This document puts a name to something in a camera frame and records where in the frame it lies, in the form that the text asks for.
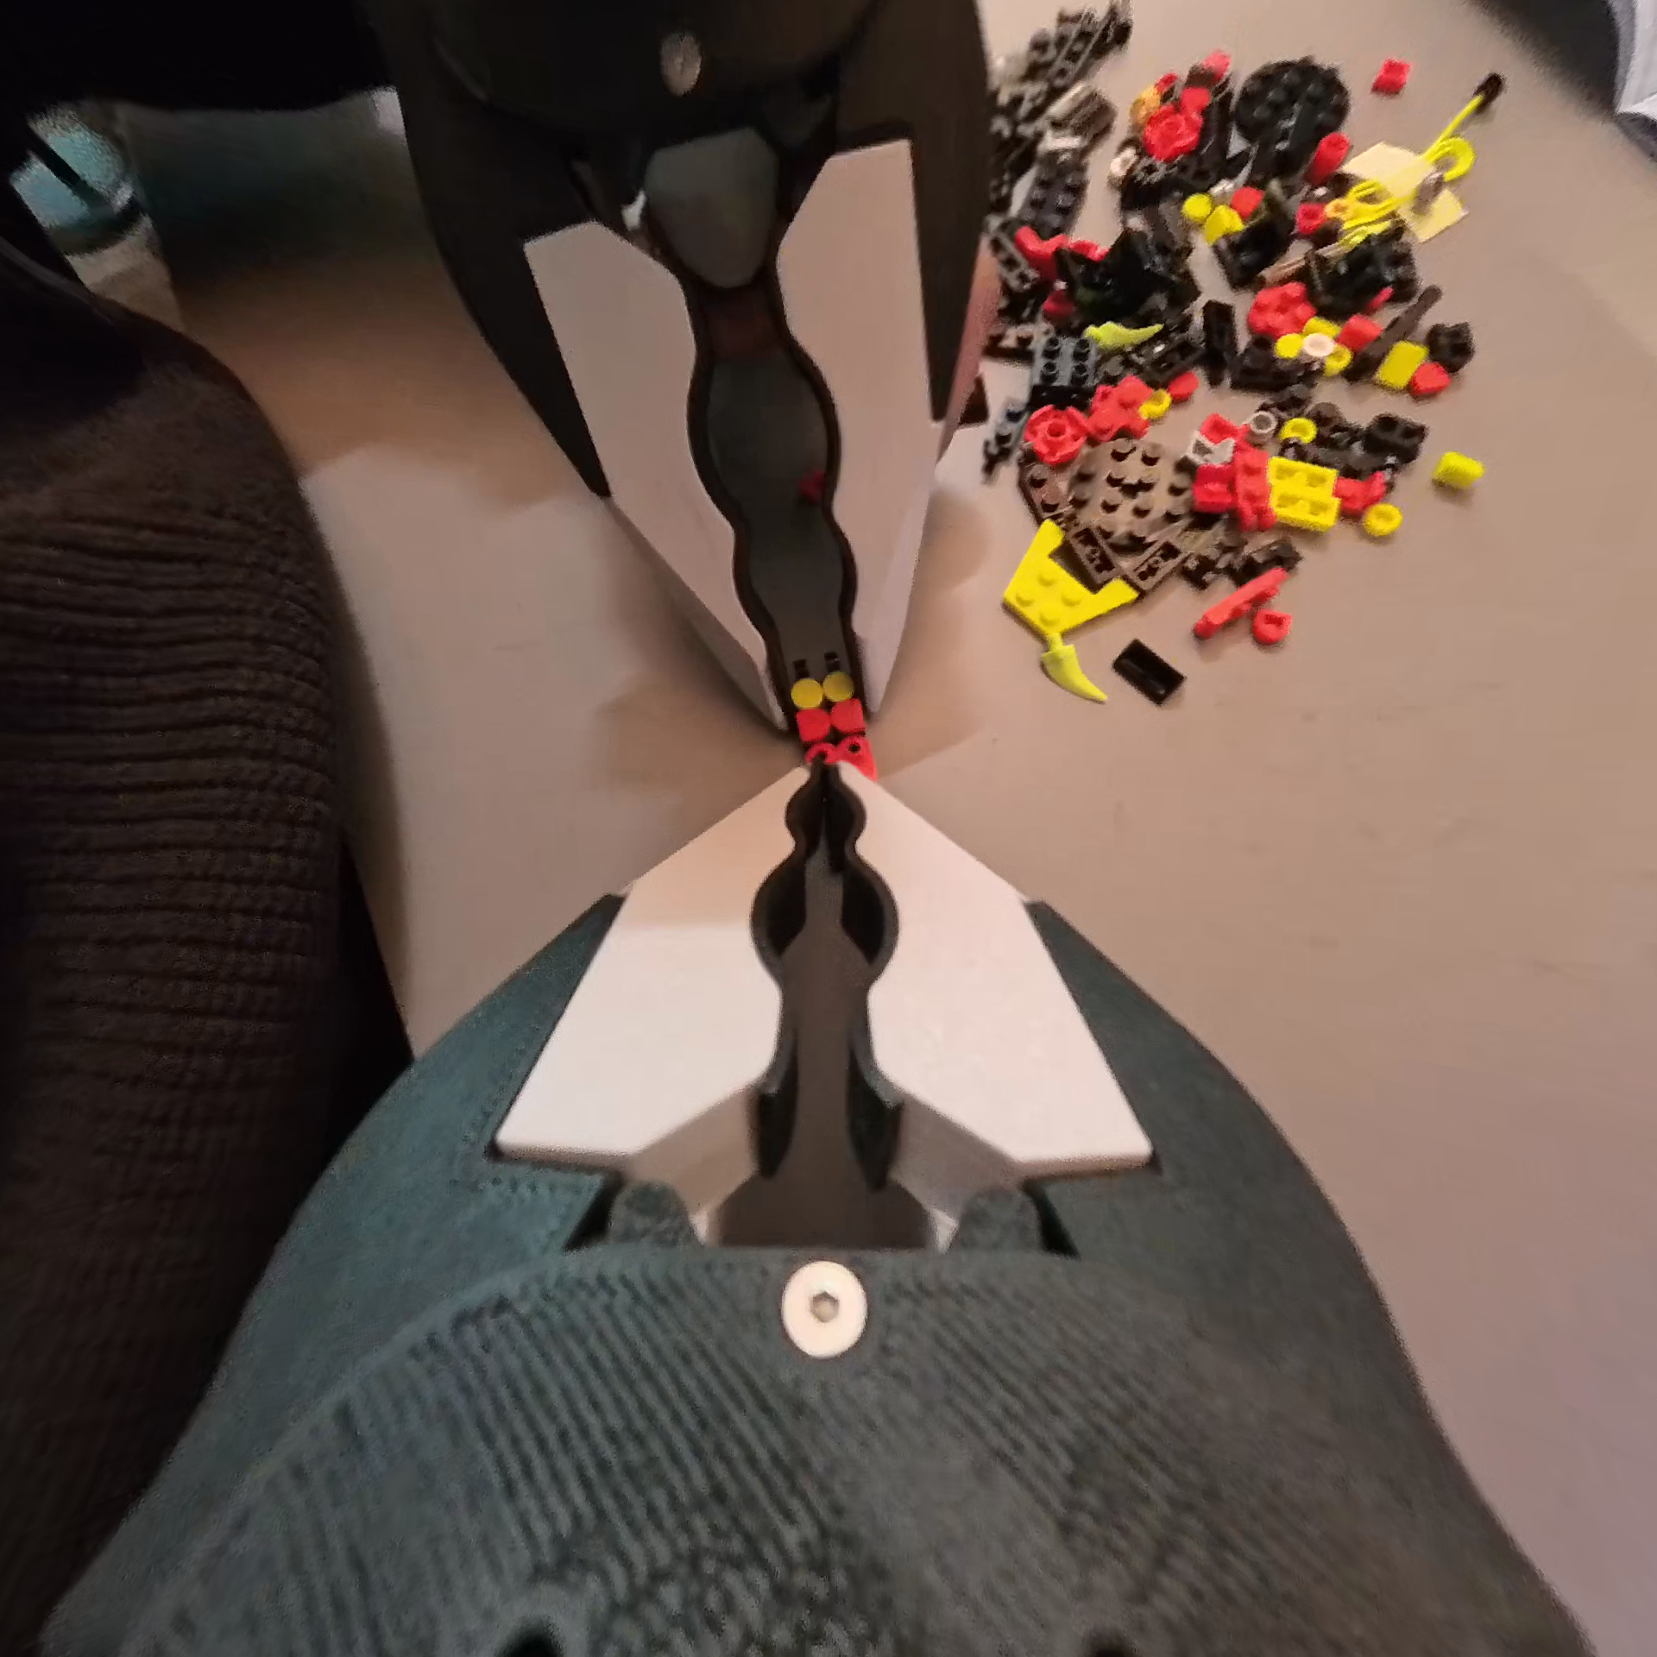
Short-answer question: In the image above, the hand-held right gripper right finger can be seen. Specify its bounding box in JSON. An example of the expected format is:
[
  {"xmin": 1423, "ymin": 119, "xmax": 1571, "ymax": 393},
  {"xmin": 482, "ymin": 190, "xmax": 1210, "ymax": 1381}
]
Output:
[{"xmin": 835, "ymin": 762, "xmax": 1157, "ymax": 1247}]

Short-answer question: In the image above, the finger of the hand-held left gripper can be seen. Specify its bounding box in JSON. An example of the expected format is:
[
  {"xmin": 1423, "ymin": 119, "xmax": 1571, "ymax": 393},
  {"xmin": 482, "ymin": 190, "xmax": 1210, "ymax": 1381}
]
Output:
[
  {"xmin": 774, "ymin": 140, "xmax": 967, "ymax": 716},
  {"xmin": 525, "ymin": 221, "xmax": 801, "ymax": 730}
]

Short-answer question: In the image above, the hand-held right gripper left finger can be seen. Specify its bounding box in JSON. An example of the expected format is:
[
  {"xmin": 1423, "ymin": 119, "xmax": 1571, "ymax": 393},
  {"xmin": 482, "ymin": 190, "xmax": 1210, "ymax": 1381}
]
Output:
[{"xmin": 492, "ymin": 766, "xmax": 831, "ymax": 1243}]

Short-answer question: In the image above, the red yellow black lego assembly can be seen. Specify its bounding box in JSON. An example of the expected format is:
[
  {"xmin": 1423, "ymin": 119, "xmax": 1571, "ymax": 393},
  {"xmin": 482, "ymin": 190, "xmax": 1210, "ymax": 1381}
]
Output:
[{"xmin": 788, "ymin": 667, "xmax": 882, "ymax": 787}]

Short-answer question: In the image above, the pile of loose lego pieces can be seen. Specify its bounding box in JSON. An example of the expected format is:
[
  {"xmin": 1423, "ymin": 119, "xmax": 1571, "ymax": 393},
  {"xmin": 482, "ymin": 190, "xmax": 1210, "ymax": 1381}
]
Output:
[{"xmin": 977, "ymin": 0, "xmax": 1510, "ymax": 707}]

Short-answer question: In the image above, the teal object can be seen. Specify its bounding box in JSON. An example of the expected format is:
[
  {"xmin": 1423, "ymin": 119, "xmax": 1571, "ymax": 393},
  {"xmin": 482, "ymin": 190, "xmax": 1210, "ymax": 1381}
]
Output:
[{"xmin": 20, "ymin": 111, "xmax": 145, "ymax": 241}]

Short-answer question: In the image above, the dark knitted sleeve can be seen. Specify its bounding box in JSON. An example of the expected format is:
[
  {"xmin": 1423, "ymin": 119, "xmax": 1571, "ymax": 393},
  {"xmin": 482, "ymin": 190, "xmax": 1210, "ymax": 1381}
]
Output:
[{"xmin": 0, "ymin": 233, "xmax": 419, "ymax": 1657}]

